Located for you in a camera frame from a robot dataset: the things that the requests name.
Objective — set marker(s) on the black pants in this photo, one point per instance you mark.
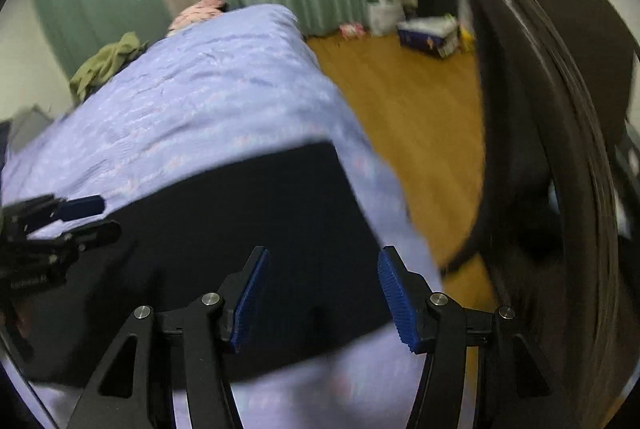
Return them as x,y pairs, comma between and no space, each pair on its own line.
225,209

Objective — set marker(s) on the pink plush toy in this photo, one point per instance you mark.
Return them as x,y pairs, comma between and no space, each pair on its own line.
351,30

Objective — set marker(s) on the blue striped bed sheet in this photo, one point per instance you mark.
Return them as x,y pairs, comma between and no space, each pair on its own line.
225,84

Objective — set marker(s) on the blue cardboard box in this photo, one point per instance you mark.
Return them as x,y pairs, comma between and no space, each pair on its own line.
425,36

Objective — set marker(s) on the brown wicker chair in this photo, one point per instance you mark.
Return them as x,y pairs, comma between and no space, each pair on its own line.
550,59

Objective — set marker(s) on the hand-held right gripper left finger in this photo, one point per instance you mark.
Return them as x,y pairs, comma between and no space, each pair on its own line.
250,299

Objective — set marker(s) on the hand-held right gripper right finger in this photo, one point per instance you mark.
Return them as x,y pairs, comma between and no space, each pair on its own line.
397,304

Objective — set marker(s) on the green garment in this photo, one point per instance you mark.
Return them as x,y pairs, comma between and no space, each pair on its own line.
100,66

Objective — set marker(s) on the white shopping bag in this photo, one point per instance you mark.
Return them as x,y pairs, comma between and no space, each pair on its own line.
385,16

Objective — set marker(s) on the pink patterned garment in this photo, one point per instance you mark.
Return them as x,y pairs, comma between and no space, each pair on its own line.
197,11

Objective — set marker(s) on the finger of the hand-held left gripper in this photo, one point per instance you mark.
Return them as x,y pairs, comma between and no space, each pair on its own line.
90,235
80,206

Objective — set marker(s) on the grey padded headboard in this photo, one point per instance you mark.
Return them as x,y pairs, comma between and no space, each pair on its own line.
30,129

